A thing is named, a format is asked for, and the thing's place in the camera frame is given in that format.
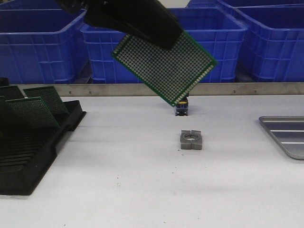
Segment black slotted board rack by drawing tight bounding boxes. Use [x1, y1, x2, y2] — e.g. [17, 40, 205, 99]
[0, 77, 86, 196]

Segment blue plastic crate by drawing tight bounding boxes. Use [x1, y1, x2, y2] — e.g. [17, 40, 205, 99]
[0, 9, 88, 84]
[235, 6, 304, 82]
[81, 7, 246, 84]

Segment blue crate back left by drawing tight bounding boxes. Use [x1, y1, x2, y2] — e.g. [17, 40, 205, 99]
[0, 0, 62, 10]

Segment green circuit board rear rack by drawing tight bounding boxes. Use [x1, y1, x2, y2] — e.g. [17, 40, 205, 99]
[23, 86, 69, 115]

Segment green circuit board rack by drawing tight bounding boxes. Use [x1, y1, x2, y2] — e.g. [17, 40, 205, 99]
[0, 85, 24, 131]
[23, 86, 69, 115]
[5, 97, 59, 129]

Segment green circuit board front rack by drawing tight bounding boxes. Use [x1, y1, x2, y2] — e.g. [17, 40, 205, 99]
[5, 97, 59, 129]

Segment red emergency stop button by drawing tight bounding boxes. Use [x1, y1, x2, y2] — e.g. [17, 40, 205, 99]
[175, 97, 189, 116]

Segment blue crate back right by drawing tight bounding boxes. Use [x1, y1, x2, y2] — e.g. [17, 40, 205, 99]
[186, 0, 304, 8]

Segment metal rail strip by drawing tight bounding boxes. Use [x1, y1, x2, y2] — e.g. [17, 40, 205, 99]
[9, 82, 304, 97]

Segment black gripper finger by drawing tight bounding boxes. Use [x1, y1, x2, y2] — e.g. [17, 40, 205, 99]
[56, 0, 183, 49]

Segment blue plastic crate centre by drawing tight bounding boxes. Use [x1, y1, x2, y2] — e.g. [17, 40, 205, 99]
[81, 7, 246, 84]

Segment silver metal tray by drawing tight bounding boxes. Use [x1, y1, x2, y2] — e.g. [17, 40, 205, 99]
[259, 116, 304, 160]

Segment grey metal clamp block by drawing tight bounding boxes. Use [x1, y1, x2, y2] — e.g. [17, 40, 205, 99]
[180, 130, 203, 150]

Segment green perforated circuit board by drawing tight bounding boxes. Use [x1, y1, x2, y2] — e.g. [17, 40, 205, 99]
[112, 31, 217, 106]

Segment blue plastic crate left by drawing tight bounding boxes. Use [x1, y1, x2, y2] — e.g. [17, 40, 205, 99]
[0, 9, 88, 84]

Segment blue plastic crate right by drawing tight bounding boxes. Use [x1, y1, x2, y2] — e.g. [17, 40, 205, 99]
[235, 6, 304, 82]

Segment green circuit board left rack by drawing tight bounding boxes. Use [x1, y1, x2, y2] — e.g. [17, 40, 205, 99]
[0, 85, 24, 131]

